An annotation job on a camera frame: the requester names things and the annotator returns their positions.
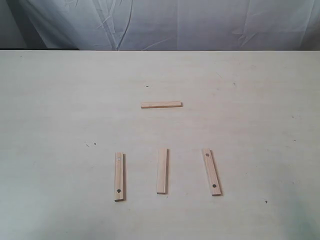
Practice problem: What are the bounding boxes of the wood strip with dot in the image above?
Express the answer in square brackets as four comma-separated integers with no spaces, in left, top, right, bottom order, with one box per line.
[114,152,126,202]

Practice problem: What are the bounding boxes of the top horizontal wood strip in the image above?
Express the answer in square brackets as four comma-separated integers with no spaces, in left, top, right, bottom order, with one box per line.
[140,101,183,109]

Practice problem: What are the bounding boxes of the wood strip two dots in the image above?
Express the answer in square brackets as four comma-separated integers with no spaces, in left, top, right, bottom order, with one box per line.
[201,148,223,197]

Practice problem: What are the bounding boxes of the plain wood strip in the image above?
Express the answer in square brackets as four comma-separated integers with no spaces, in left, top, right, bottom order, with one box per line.
[156,148,169,195]

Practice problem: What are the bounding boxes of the white wrinkled backdrop cloth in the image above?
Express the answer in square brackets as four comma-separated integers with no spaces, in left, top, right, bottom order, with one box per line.
[0,0,320,51]

